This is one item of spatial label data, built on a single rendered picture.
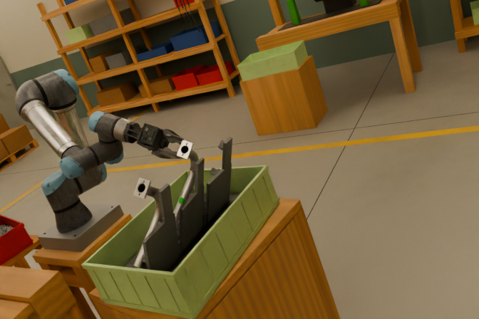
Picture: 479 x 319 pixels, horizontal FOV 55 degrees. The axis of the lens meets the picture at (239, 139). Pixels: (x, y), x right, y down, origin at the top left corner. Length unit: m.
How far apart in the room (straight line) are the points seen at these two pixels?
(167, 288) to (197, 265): 0.11
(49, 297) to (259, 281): 0.74
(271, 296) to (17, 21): 8.82
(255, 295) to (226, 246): 0.22
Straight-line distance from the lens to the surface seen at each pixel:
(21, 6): 9.78
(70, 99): 1.92
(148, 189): 1.39
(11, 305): 1.87
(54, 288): 1.85
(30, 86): 1.88
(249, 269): 1.61
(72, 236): 2.02
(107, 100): 8.29
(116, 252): 1.73
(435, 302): 2.41
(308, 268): 1.90
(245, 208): 1.62
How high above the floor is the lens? 1.66
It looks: 19 degrees down
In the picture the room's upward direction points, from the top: 20 degrees counter-clockwise
